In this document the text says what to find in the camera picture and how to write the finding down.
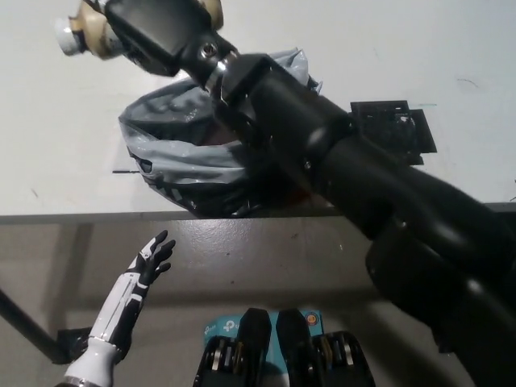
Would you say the pink red flat packet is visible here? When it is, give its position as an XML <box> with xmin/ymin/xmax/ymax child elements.
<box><xmin>200</xmin><ymin>123</ymin><xmax>241</xmax><ymax>147</ymax></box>

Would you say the black tape square marker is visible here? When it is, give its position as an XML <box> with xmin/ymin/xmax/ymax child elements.
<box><xmin>349</xmin><ymin>100</ymin><xmax>439</xmax><ymax>166</ymax></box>

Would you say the beige protein shake bottle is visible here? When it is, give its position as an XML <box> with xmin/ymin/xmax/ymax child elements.
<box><xmin>54</xmin><ymin>0</ymin><xmax>225</xmax><ymax>62</ymax></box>

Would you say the grey plastic bag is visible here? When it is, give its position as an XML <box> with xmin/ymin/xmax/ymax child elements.
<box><xmin>117</xmin><ymin>46</ymin><xmax>340</xmax><ymax>219</ymax></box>

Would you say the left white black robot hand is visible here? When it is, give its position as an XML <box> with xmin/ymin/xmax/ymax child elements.
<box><xmin>88</xmin><ymin>230</ymin><xmax>177</xmax><ymax>348</ymax></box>

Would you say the black metal table leg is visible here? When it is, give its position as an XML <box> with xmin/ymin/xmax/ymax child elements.
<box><xmin>0</xmin><ymin>286</ymin><xmax>69</xmax><ymax>364</ymax></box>

